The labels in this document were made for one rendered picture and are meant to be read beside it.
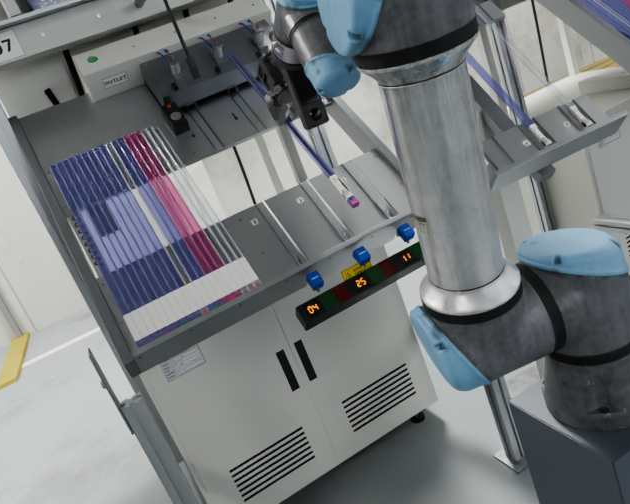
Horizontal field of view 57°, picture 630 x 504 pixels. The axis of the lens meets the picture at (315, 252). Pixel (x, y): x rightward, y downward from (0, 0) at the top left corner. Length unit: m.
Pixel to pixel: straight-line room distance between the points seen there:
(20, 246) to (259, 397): 3.40
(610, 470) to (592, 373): 0.11
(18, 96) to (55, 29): 0.23
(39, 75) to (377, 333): 1.10
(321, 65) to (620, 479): 0.66
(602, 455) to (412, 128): 0.45
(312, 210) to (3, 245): 3.69
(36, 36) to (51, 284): 3.37
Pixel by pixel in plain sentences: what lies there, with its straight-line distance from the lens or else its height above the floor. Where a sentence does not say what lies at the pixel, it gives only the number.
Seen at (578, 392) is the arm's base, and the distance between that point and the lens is 0.81.
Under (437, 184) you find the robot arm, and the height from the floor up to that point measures 0.93.
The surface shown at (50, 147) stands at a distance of 1.46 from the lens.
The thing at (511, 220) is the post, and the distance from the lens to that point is 1.56.
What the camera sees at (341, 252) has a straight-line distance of 1.16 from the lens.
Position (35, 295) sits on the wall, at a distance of 4.78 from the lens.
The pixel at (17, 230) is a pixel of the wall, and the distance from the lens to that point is 4.71.
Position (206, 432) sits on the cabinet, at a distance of 1.53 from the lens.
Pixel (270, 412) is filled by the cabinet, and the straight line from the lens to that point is 1.56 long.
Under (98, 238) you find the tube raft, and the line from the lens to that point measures 1.24.
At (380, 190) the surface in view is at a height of 0.78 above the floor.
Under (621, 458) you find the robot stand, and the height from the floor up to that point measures 0.55.
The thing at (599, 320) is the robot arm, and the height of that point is 0.69.
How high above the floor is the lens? 1.08
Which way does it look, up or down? 17 degrees down
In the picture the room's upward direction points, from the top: 22 degrees counter-clockwise
